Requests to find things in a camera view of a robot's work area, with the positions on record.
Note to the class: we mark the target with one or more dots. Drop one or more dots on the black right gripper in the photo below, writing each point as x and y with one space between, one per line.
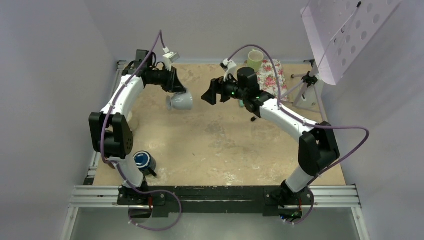
217 87

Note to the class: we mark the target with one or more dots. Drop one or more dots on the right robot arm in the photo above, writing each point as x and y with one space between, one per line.
317 145

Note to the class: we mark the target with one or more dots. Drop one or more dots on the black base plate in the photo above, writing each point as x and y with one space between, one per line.
268 201

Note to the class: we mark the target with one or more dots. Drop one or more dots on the grey white mug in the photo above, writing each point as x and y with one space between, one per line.
180 101

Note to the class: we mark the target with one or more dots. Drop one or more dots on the cream enamel mug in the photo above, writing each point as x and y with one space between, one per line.
133 121

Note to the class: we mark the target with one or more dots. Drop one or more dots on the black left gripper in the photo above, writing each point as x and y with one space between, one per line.
173 84

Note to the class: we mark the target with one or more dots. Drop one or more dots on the lilac music stand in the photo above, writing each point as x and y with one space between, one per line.
338 30

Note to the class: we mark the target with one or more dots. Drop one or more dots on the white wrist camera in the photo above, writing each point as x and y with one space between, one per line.
230 68
169 58

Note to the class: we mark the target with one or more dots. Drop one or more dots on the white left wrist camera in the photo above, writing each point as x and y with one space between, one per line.
169 58

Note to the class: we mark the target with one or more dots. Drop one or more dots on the floral pattern tray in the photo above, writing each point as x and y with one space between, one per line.
267 79

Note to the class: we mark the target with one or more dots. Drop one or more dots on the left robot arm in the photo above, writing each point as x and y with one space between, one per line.
110 131

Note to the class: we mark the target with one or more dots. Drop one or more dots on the green mug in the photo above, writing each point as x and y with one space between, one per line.
254 60

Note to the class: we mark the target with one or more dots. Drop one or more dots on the dark blue mug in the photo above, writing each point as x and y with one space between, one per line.
145 163

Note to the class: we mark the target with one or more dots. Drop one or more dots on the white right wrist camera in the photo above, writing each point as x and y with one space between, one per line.
230 68

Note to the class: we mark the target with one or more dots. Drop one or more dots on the aluminium frame rail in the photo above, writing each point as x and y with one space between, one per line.
212 148

